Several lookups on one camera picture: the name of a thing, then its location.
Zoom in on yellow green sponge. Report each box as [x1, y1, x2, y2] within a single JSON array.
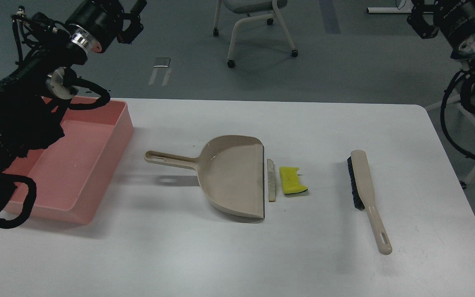
[[279, 167, 308, 194]]

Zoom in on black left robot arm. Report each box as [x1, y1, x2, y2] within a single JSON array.
[[0, 0, 148, 229]]

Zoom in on white office chair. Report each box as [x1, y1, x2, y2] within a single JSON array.
[[212, 0, 299, 68]]

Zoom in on pink plastic bin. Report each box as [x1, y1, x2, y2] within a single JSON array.
[[6, 100, 134, 224]]

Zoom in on metal floor plate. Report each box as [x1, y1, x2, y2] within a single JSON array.
[[153, 57, 171, 68]]

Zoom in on beige hand brush black bristles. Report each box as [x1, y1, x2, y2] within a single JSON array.
[[347, 150, 393, 255]]

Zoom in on white table leg base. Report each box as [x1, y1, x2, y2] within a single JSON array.
[[367, 7, 412, 14]]

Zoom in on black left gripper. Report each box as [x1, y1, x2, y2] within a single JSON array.
[[65, 0, 147, 53]]

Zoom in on beige plastic dustpan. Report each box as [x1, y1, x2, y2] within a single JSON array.
[[144, 135, 265, 219]]

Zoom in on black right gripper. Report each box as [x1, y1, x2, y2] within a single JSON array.
[[407, 0, 475, 48]]

